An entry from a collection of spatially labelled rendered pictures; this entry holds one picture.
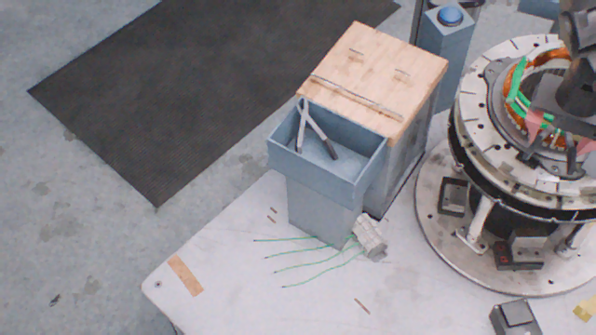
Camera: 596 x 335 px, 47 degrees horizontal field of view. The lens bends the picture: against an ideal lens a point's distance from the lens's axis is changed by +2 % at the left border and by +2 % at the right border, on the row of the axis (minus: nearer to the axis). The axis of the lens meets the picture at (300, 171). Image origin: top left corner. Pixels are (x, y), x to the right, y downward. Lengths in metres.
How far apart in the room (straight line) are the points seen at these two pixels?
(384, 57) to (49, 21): 1.98
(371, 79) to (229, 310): 0.49
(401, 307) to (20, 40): 2.09
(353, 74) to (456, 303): 0.46
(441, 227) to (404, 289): 0.14
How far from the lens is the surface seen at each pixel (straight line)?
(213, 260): 1.32
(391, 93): 1.16
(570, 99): 0.92
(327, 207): 1.19
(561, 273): 1.35
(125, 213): 2.33
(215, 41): 2.73
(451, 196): 1.33
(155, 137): 2.46
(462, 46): 1.37
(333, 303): 1.27
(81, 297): 2.23
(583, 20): 0.80
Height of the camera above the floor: 1.95
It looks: 57 degrees down
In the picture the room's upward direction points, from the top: 2 degrees counter-clockwise
